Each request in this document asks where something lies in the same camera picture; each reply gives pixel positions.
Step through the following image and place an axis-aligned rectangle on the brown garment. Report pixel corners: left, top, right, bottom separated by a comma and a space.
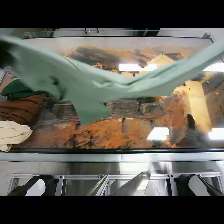
0, 93, 48, 126

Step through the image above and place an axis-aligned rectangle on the dark green garment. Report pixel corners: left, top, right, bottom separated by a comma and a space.
0, 79, 44, 100

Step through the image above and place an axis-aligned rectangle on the light green shirt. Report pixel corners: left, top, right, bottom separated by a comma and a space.
0, 35, 224, 126

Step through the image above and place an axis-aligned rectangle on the silver frame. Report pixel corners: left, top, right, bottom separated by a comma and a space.
0, 27, 224, 197

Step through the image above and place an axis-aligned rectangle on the cream garment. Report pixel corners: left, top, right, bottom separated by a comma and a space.
0, 120, 34, 153

